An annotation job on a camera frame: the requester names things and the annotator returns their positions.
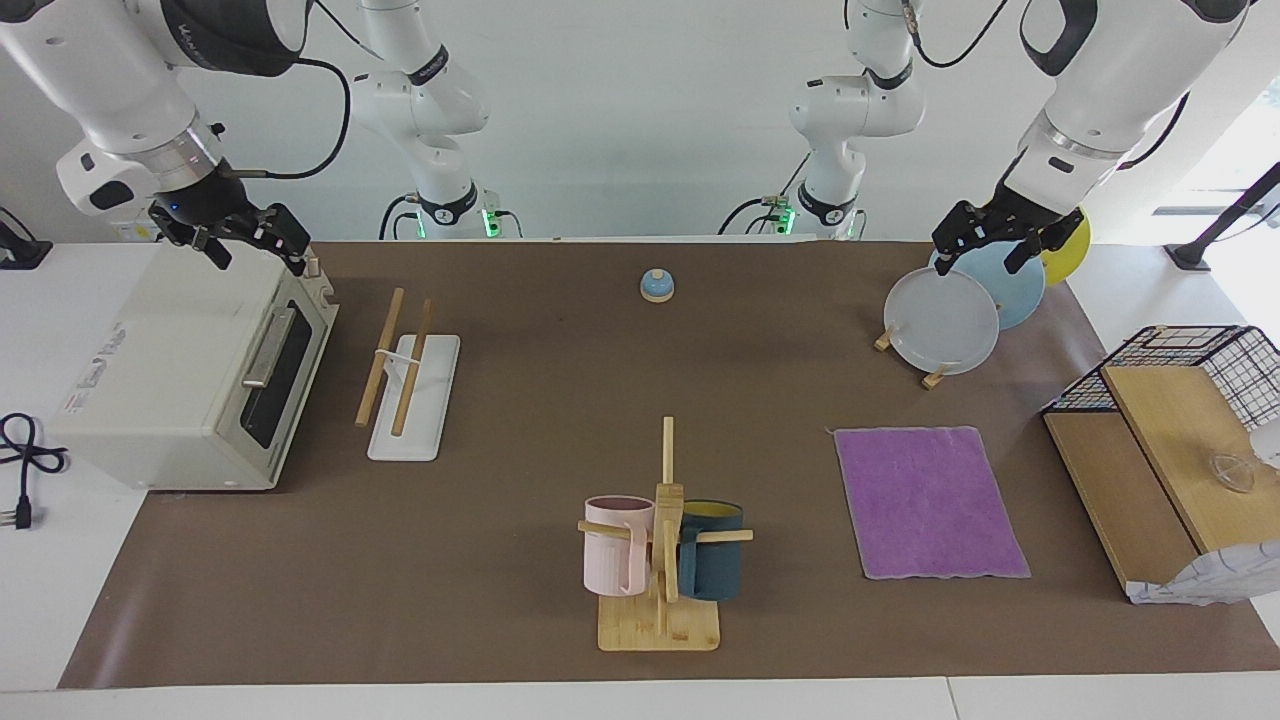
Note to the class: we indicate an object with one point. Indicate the dark teal mug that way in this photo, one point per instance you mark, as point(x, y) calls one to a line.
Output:
point(715, 565)

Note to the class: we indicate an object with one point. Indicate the cream toaster oven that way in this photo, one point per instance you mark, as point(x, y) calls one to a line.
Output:
point(170, 370)

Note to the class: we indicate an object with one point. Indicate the purple and grey towel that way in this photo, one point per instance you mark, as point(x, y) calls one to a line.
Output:
point(925, 500)

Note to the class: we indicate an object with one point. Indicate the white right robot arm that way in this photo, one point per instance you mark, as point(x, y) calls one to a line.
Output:
point(100, 70)

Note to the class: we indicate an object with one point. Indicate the pink mug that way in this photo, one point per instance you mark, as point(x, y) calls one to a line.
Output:
point(608, 560)

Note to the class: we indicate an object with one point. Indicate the blue call bell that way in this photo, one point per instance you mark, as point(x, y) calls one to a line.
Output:
point(657, 288)

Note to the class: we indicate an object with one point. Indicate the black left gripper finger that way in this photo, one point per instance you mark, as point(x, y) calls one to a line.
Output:
point(1024, 252)
point(962, 228)

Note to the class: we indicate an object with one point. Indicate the yellow plate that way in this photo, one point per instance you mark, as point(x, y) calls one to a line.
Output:
point(1070, 255)

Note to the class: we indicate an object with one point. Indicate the black clamp mount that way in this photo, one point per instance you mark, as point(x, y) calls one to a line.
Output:
point(20, 250)

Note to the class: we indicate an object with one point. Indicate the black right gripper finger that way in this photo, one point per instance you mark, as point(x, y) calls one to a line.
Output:
point(214, 252)
point(288, 235)

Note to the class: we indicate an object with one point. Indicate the brown table mat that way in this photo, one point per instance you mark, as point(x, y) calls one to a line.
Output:
point(560, 400)

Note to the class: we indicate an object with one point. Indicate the white towel rack wooden bars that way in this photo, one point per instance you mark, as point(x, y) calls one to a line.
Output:
point(415, 420)

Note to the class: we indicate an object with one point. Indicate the grey plate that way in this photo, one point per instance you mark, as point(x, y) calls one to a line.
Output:
point(940, 325)

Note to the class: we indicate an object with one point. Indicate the white wall socket box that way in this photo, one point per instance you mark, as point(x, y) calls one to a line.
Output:
point(130, 232)

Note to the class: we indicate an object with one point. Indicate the white patterned cloth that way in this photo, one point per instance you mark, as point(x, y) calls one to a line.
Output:
point(1220, 578)

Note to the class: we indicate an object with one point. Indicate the light blue plate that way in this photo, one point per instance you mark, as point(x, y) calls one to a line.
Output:
point(1015, 290)

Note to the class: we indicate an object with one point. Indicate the wooden plate rack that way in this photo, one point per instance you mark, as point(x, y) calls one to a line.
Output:
point(935, 380)

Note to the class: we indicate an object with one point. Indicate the wooden shelf box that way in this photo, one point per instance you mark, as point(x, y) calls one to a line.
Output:
point(1170, 440)

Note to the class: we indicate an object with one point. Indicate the wooden mug tree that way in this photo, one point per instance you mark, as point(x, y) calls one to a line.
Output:
point(660, 625)

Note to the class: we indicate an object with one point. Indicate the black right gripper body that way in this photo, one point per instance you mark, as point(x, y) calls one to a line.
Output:
point(215, 205)

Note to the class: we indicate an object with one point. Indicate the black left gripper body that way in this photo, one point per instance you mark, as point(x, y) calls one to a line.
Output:
point(1030, 210)

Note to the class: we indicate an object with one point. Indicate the clear glass object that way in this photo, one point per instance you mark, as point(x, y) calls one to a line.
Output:
point(1230, 472)

